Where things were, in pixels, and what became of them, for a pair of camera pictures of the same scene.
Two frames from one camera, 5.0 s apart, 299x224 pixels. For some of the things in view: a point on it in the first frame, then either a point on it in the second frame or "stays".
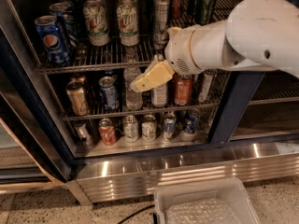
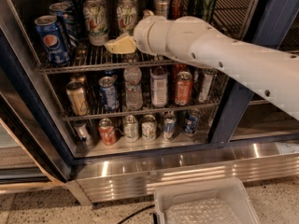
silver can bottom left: (82, 132) stays
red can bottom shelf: (106, 131) stays
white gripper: (179, 50) -> (142, 35)
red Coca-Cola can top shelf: (177, 1) stays
